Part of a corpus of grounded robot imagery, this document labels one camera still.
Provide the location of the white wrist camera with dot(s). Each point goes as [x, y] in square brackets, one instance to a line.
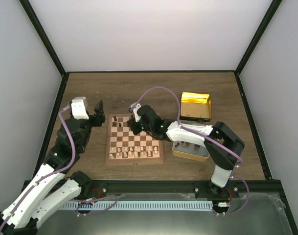
[134, 108]
[79, 108]

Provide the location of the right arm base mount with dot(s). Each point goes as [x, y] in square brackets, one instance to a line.
[207, 189]

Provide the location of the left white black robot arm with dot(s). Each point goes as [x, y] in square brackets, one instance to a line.
[38, 201]

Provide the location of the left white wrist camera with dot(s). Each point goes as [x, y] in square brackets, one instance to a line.
[79, 108]

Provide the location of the row of white chess pieces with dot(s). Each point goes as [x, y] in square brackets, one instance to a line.
[134, 152]

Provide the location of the gold tin lid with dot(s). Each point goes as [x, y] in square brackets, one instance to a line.
[196, 106]

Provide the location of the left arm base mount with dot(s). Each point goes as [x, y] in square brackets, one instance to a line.
[95, 189]

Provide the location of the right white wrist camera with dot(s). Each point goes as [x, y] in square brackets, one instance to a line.
[134, 108]

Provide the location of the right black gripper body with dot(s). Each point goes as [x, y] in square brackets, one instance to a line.
[136, 129]

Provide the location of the wooden chess board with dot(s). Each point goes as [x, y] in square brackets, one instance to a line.
[124, 137]

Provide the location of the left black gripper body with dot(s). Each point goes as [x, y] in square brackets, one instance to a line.
[99, 119]

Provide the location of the gold tin box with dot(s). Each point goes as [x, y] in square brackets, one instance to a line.
[200, 154]

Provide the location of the black aluminium front rail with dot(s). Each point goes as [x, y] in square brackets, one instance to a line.
[156, 186]

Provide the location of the light blue slotted cable duct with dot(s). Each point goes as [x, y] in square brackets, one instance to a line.
[143, 206]

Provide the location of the black enclosure frame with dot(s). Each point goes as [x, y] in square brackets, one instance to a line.
[274, 5]

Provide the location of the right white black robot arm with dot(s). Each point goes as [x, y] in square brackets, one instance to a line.
[220, 142]

